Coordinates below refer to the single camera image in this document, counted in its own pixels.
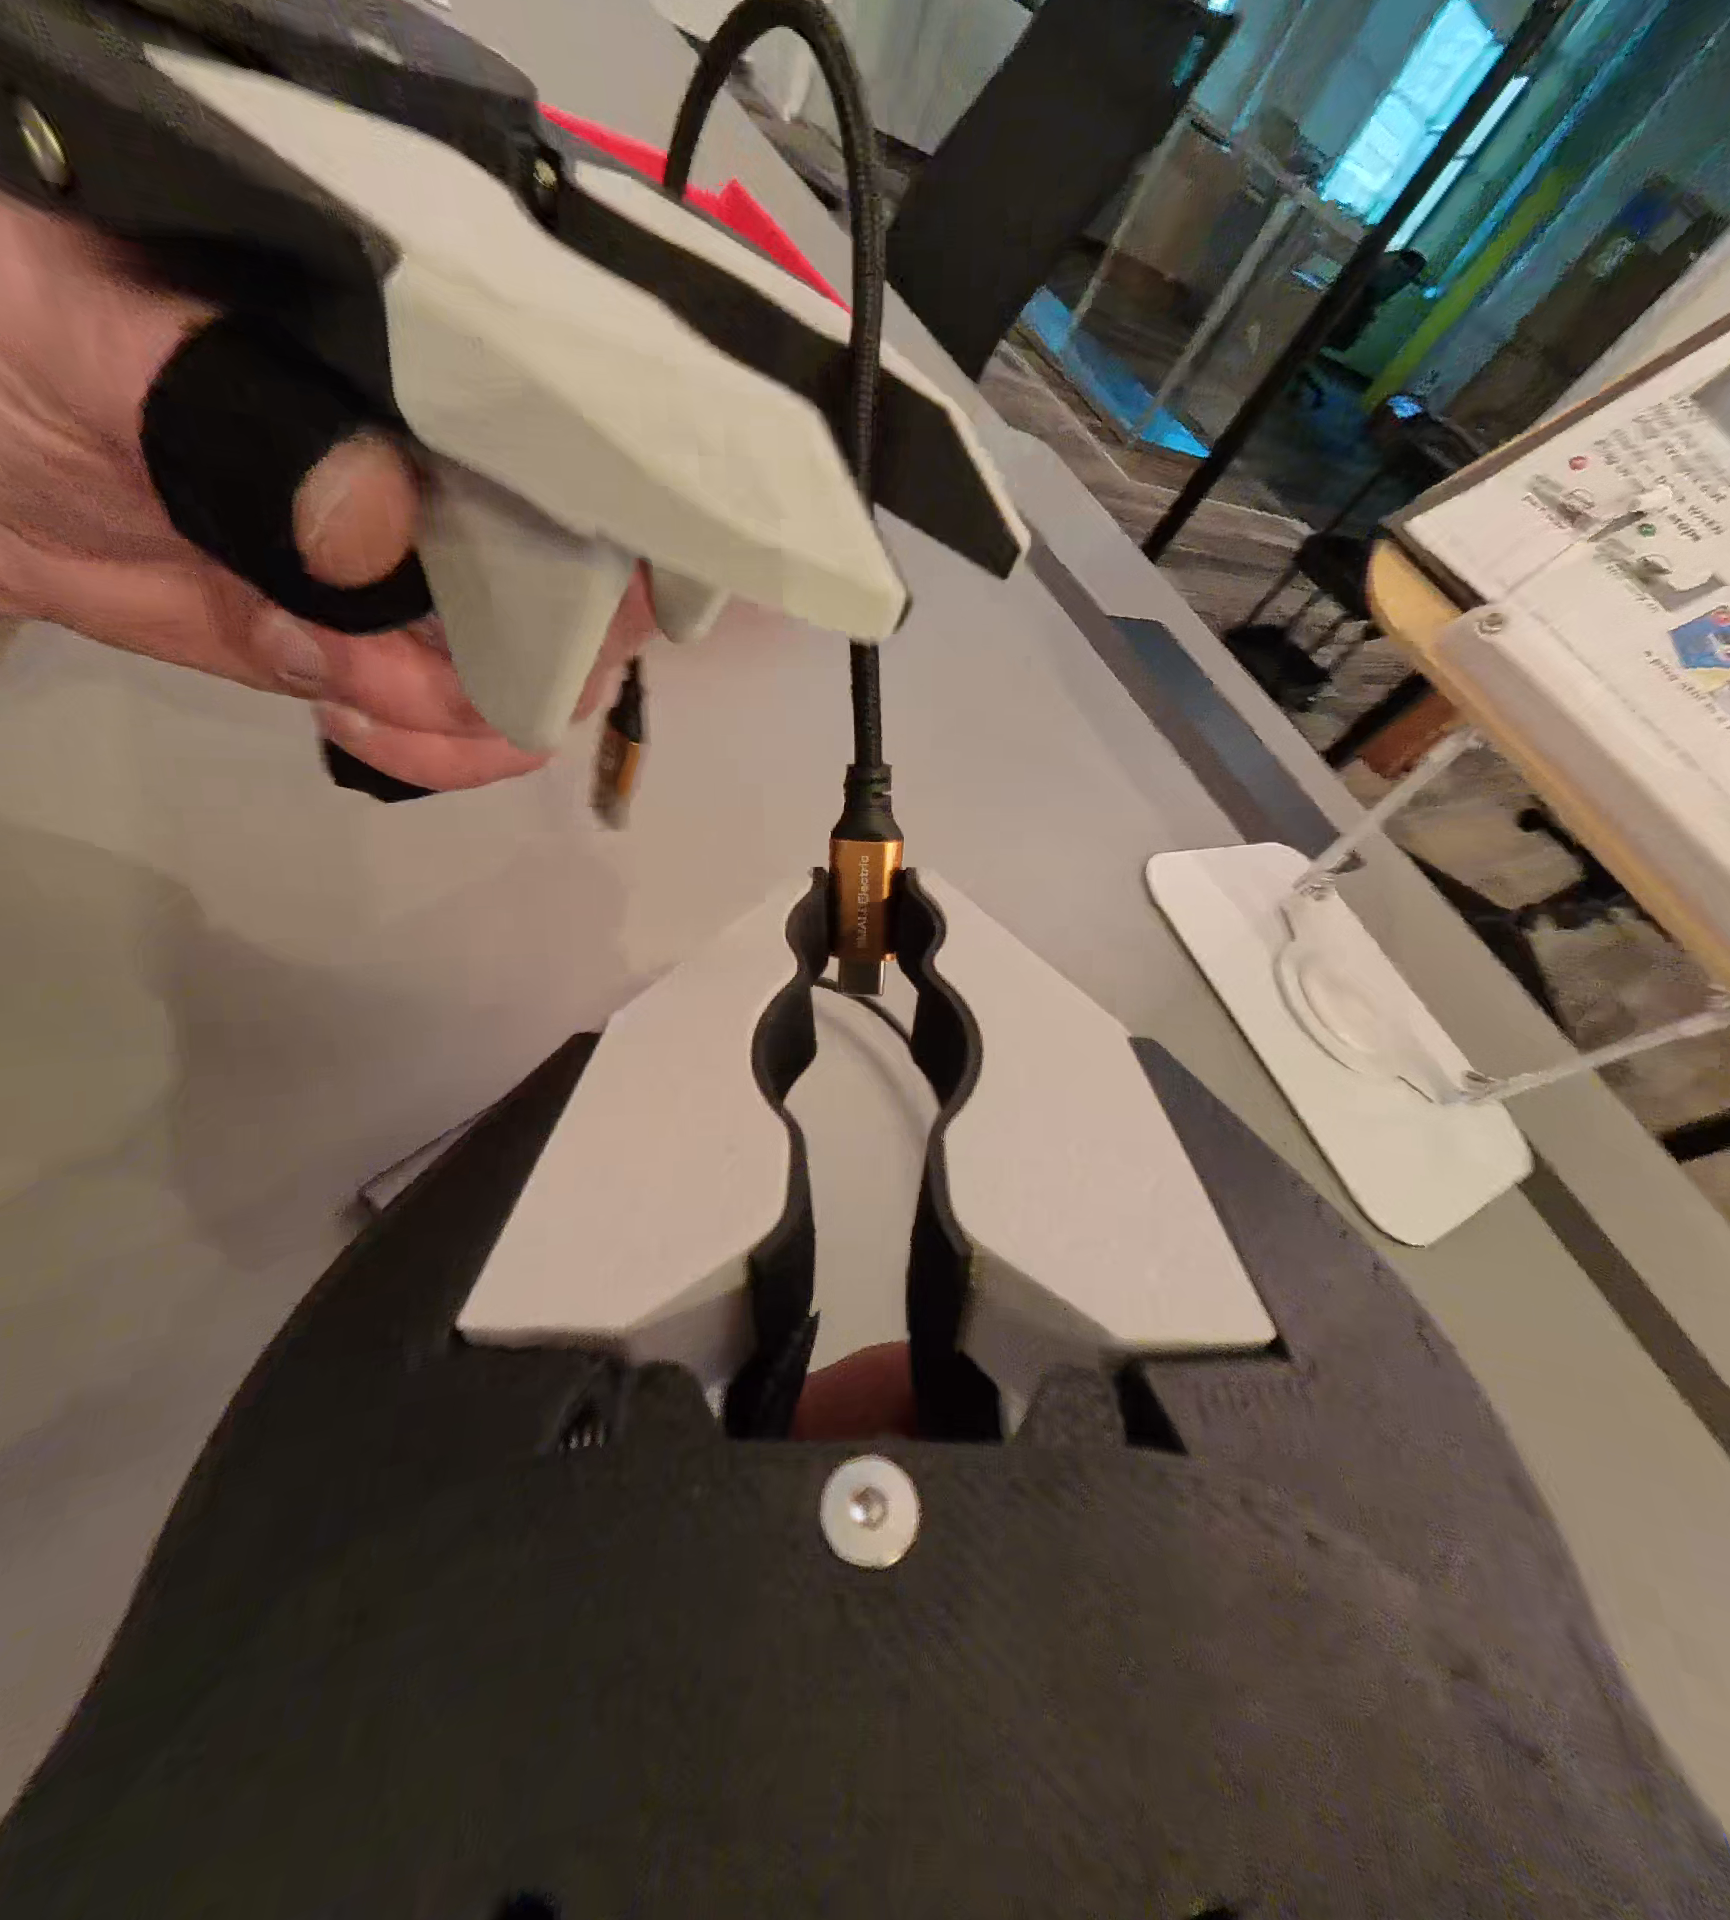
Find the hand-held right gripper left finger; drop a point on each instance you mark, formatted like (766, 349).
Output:
(654, 1185)

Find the person's left hand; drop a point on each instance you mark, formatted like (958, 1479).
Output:
(55, 450)

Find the red plastic bin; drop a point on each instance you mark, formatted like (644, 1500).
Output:
(769, 224)

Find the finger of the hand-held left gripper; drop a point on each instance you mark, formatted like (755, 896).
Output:
(941, 473)
(625, 405)

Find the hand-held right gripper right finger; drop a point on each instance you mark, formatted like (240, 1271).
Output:
(1091, 1185)

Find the black upright panel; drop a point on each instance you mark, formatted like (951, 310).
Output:
(1045, 151)

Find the white document stand with instructions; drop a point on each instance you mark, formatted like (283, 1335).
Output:
(1631, 600)

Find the black pole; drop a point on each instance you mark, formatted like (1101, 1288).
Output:
(1350, 285)

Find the white stand with acrylic arms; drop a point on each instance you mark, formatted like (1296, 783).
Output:
(1331, 1110)

